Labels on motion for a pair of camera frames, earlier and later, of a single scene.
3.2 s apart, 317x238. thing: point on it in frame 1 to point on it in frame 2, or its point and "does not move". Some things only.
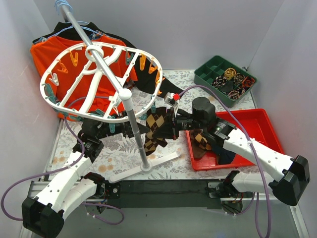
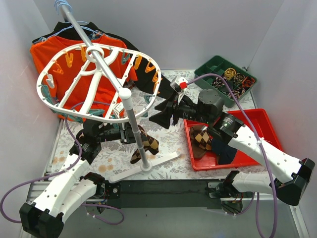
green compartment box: [228, 81] does not move
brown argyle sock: [155, 117] to [148, 143]
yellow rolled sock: [230, 73] does not move
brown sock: [198, 152] does not move
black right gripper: [173, 123] to [175, 109]
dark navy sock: [224, 156] does not move
